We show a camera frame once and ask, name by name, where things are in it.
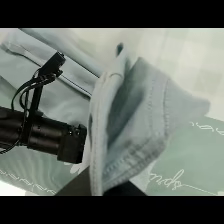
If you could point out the pale blue shirt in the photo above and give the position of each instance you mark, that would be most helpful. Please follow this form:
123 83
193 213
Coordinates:
140 116

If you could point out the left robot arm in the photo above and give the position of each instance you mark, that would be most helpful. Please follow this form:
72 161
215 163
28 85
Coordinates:
40 133

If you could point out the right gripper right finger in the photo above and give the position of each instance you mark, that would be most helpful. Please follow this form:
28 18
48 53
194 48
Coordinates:
125 189

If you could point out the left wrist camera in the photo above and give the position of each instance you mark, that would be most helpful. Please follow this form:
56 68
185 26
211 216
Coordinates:
50 68

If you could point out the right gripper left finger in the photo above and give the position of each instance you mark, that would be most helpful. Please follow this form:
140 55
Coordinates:
78 185

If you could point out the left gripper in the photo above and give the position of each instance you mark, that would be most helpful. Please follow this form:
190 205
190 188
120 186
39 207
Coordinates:
72 144

